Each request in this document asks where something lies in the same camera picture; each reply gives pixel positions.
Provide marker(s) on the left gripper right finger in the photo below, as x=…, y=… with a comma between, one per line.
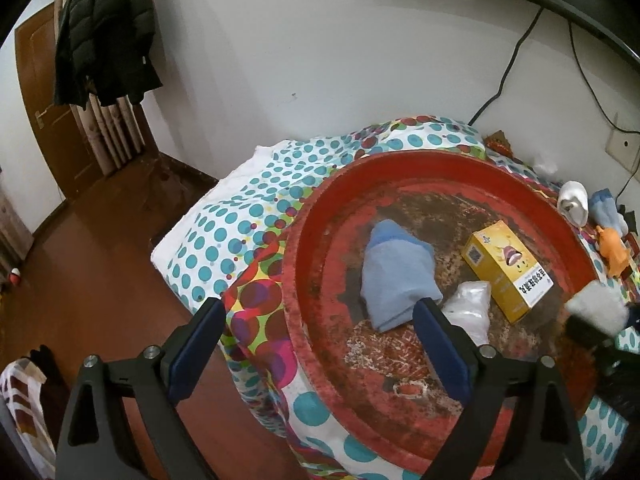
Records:
x=542, y=437

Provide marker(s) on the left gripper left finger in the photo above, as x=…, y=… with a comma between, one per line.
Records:
x=96, y=440

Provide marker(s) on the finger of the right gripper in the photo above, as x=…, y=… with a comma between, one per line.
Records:
x=585, y=335

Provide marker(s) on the white sock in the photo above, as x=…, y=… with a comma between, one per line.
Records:
x=573, y=203
x=601, y=307

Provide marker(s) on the yellow cartoon carton box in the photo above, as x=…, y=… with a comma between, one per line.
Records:
x=517, y=280

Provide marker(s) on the orange plush toy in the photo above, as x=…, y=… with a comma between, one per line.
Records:
x=613, y=251

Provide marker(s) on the clear plastic bag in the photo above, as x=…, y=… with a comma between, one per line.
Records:
x=468, y=308

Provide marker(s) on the blue sock pair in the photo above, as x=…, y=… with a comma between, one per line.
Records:
x=604, y=213

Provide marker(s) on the light blue sock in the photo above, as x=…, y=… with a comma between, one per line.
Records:
x=398, y=270

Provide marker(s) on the white crumpled tissue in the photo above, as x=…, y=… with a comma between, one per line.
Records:
x=544, y=167

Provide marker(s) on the small red wrapper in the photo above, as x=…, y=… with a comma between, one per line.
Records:
x=498, y=143

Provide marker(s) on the colourful polka dot cloth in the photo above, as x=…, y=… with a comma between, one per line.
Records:
x=281, y=242

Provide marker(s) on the brown wooden door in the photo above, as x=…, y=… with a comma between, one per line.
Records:
x=65, y=148

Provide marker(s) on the black hanging jacket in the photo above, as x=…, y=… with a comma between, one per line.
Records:
x=103, y=49

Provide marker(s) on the white wall socket plate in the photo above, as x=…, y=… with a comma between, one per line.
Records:
x=623, y=148

